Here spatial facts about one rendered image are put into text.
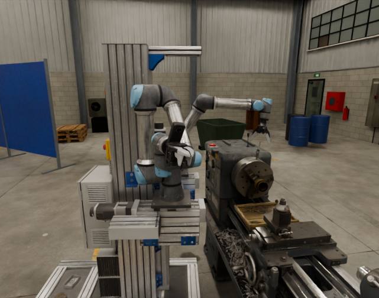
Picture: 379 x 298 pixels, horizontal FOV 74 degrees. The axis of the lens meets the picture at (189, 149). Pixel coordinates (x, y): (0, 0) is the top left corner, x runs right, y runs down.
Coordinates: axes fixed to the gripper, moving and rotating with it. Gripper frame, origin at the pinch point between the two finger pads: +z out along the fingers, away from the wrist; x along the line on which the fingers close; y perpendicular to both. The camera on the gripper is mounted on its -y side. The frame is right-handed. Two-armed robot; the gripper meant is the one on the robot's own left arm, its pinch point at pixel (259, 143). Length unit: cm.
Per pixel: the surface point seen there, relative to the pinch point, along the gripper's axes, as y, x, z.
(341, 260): -63, -54, 45
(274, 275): -82, -21, 53
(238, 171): -13.1, 11.3, 22.1
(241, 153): 6.4, 13.0, 11.9
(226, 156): -2.2, 24.1, 15.5
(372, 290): -111, -49, 27
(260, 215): -26, -11, 48
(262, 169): -5.3, -6.3, 18.9
